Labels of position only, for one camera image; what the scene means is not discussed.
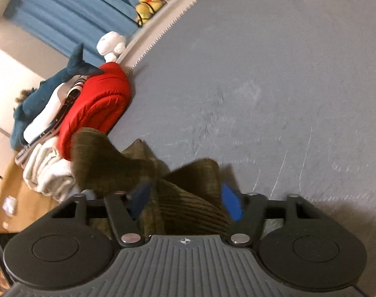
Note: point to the white cabinet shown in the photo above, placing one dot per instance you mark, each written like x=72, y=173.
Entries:
x=8, y=77

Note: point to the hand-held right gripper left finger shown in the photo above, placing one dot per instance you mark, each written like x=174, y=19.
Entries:
x=141, y=196

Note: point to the red quilted garment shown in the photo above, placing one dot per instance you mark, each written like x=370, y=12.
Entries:
x=101, y=99

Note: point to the blue curtain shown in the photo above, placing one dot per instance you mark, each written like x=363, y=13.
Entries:
x=76, y=9

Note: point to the white plush toy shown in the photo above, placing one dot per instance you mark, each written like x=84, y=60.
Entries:
x=111, y=44

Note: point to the striped cloth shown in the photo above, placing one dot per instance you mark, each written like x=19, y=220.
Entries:
x=67, y=98

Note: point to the grey bed mattress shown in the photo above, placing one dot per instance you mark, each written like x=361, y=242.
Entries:
x=268, y=83

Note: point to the brown fuzzy plush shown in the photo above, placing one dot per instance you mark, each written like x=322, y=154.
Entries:
x=25, y=95

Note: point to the wooden bedside board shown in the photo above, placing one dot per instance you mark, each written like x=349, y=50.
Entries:
x=24, y=198

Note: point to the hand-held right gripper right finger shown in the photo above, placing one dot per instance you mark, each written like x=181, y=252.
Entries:
x=231, y=204

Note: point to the blue shark plush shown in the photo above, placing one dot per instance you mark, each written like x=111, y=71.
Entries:
x=42, y=94

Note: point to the white fleece blanket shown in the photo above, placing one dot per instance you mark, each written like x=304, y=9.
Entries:
x=45, y=167

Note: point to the yellow plush toy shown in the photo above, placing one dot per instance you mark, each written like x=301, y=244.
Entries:
x=149, y=1

